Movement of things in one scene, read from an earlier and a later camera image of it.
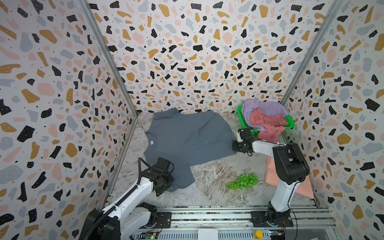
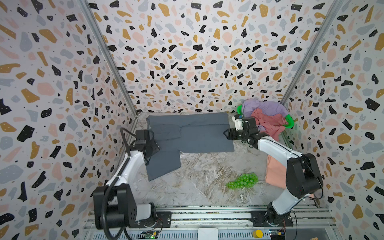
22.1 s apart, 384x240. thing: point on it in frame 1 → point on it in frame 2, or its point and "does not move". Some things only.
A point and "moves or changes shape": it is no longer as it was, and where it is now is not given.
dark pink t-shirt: (274, 125) does not move
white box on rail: (207, 234) does not move
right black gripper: (240, 145) → (233, 133)
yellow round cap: (258, 234) does not move
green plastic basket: (290, 120) does not move
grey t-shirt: (184, 138) moves or changes shape
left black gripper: (170, 179) → (153, 145)
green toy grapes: (245, 180) does not move
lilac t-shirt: (270, 108) does not move
